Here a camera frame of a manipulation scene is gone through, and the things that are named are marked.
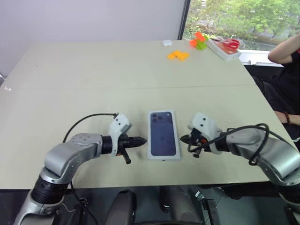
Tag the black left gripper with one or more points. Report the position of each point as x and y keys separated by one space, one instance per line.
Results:
x=124 y=142

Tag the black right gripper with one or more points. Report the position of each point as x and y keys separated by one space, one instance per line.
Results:
x=197 y=140

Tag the dark blue smartphone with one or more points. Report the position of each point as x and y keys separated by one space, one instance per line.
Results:
x=162 y=138

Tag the person bare forearm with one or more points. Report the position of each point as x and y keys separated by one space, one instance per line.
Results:
x=283 y=50

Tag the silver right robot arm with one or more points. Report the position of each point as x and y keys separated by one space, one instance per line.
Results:
x=269 y=152

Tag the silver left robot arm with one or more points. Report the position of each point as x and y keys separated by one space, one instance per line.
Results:
x=70 y=150

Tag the phone box with dark phone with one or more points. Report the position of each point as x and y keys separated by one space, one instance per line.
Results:
x=180 y=158

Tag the person bare hand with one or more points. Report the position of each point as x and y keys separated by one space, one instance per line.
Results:
x=279 y=116

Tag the dark grey rounded shape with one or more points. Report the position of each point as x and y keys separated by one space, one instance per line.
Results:
x=180 y=206
x=122 y=208

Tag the yellow toy brick cluster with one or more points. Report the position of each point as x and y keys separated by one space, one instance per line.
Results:
x=179 y=55

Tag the white tray with red scissors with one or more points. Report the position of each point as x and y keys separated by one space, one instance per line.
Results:
x=225 y=54

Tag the green toy block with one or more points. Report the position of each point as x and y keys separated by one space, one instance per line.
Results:
x=202 y=45

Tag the white earbuds case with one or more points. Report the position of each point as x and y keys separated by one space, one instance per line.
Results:
x=167 y=43

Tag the orange toy block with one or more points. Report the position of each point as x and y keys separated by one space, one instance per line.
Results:
x=199 y=36

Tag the red scissors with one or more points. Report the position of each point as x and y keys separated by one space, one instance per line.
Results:
x=232 y=43

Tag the white window sill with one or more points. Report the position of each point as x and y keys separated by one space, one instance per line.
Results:
x=260 y=58

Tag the person in black clothes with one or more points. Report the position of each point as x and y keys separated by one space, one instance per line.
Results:
x=286 y=84

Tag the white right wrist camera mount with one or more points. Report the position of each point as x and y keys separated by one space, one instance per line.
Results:
x=204 y=124

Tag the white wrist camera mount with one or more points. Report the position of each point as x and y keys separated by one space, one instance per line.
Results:
x=119 y=124
x=204 y=124

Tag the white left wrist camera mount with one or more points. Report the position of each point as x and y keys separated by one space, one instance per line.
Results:
x=119 y=124

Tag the black bracket with metal clip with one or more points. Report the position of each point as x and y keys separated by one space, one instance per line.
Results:
x=206 y=208

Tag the dark window frame post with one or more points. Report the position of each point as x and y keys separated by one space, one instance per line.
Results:
x=183 y=20

